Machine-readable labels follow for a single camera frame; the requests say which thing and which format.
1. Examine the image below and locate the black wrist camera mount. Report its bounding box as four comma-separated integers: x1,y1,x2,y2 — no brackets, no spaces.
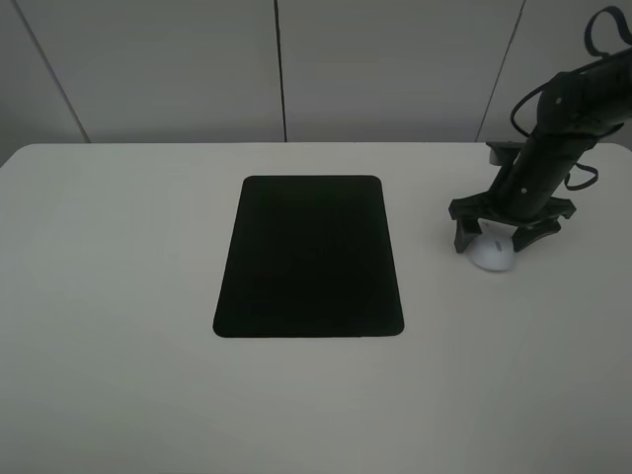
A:
486,141,523,167

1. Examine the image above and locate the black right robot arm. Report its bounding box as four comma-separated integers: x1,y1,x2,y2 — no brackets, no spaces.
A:
448,50,631,254

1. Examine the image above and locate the white computer mouse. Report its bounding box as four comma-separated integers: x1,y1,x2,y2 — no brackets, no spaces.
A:
465,220,514,273

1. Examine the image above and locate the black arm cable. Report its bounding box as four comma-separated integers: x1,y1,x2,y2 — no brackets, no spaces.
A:
510,5,632,192

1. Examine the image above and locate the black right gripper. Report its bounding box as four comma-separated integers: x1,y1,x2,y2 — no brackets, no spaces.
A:
448,192,577,254

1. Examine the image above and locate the black rectangular mouse pad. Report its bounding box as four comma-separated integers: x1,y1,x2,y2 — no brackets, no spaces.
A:
212,175,405,339

